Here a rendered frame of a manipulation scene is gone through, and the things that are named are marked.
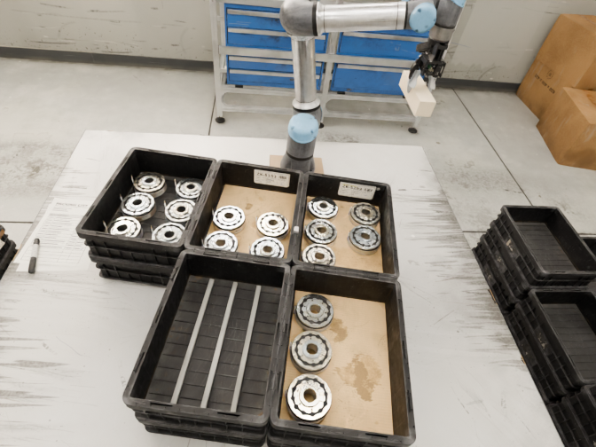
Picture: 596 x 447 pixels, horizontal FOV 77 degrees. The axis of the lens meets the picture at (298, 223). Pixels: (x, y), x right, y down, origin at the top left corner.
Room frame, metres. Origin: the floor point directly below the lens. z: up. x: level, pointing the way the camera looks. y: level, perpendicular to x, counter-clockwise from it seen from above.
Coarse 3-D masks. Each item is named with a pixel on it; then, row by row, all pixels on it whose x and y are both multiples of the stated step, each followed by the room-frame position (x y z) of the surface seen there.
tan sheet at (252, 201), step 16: (224, 192) 0.94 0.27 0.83; (240, 192) 0.95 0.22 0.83; (256, 192) 0.97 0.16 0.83; (272, 192) 0.98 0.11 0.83; (240, 208) 0.88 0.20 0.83; (256, 208) 0.89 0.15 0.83; (272, 208) 0.90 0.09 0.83; (288, 208) 0.91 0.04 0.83; (240, 240) 0.74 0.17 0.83; (288, 240) 0.77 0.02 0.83
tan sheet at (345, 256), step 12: (348, 204) 0.98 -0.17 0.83; (336, 216) 0.91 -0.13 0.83; (348, 216) 0.91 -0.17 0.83; (336, 228) 0.85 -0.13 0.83; (348, 228) 0.86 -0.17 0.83; (336, 240) 0.80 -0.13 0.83; (336, 252) 0.75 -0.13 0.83; (348, 252) 0.76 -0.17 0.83; (336, 264) 0.70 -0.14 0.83; (348, 264) 0.71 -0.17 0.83; (360, 264) 0.71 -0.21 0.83; (372, 264) 0.72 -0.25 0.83
